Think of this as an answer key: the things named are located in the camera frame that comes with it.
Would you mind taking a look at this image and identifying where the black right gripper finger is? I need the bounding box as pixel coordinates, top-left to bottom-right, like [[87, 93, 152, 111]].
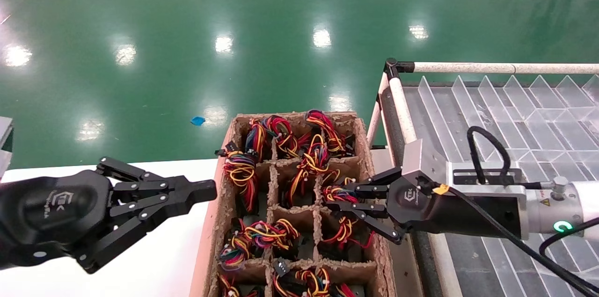
[[348, 167, 404, 199], [326, 201, 406, 245]]

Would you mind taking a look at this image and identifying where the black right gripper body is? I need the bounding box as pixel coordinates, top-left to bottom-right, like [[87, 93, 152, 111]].
[[386, 171, 523, 240]]

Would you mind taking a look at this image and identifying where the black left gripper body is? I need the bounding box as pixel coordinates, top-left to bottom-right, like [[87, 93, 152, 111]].
[[0, 169, 116, 270]]

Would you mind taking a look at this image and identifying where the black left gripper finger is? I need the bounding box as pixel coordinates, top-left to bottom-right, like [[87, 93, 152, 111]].
[[96, 157, 218, 206], [74, 191, 218, 274]]

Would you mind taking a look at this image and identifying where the brown cardboard divider box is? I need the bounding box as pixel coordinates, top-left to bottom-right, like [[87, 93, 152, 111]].
[[190, 111, 398, 297]]

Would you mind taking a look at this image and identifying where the grey metal panel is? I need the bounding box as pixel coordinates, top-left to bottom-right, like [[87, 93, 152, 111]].
[[0, 117, 14, 179]]

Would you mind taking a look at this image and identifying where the clear acrylic divider tray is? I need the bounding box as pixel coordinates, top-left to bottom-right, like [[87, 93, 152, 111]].
[[402, 74, 599, 297]]

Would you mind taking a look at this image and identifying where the multicoloured wire harness bundle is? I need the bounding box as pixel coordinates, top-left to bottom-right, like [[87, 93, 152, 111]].
[[322, 176, 360, 204], [264, 116, 300, 158], [333, 282, 357, 297], [243, 218, 301, 248], [244, 118, 273, 161], [218, 273, 241, 297], [285, 134, 341, 205], [215, 142, 259, 213], [305, 109, 349, 155], [219, 232, 256, 270], [273, 257, 332, 297]]

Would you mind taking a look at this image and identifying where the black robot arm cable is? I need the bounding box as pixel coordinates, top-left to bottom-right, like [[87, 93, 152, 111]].
[[433, 126, 599, 297]]

